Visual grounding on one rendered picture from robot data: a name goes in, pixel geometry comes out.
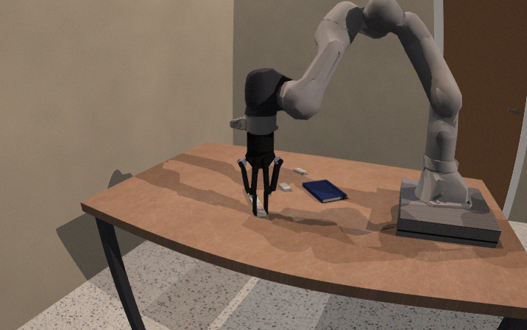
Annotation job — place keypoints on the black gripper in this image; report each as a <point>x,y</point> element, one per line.
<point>255,144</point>

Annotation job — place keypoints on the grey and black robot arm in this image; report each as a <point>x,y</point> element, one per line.
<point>267,91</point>

